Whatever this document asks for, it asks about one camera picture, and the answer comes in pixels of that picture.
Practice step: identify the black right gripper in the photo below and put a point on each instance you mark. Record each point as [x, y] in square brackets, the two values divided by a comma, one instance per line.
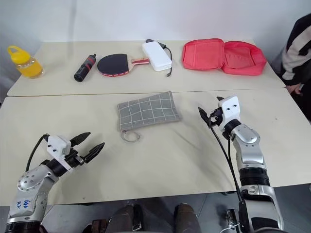
[216, 117]

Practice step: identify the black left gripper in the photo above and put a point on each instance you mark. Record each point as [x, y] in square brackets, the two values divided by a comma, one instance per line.
[73, 159]

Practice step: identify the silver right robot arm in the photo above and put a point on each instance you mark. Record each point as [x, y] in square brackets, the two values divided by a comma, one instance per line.
[250, 155]

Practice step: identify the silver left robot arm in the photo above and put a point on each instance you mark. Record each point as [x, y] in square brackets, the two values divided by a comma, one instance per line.
[29, 187]

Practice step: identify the open red fabric case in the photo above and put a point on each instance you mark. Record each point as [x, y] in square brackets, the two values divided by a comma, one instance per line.
[206, 54]

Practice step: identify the grey checked fabric pouch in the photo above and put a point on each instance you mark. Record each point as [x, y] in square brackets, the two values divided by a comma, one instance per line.
[148, 110]

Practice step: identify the bystander bare hand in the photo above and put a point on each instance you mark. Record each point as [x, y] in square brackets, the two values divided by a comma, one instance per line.
[298, 88]

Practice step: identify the black bottle with red band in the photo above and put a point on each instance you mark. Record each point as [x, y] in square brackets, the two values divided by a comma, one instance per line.
[85, 68]

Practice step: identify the dark brown rounded shape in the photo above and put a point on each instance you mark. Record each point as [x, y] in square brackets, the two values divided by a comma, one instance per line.
[187, 218]
[121, 218]

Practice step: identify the black red table tennis paddle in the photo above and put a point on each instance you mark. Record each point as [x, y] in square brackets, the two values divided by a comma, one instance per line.
[111, 64]

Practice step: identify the person in striped jacket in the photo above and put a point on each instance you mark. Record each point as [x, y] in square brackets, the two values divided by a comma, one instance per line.
[295, 55]

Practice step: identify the yellow lidded clear jar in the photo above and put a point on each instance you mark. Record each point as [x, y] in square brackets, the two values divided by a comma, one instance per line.
[26, 64]

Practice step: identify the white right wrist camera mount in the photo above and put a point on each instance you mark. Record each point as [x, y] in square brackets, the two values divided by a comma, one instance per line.
[229, 109]

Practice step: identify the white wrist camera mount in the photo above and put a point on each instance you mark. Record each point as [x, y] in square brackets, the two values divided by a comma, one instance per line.
[57, 145]
[229, 109]

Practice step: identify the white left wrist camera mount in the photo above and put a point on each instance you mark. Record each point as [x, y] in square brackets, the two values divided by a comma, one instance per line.
[57, 145]

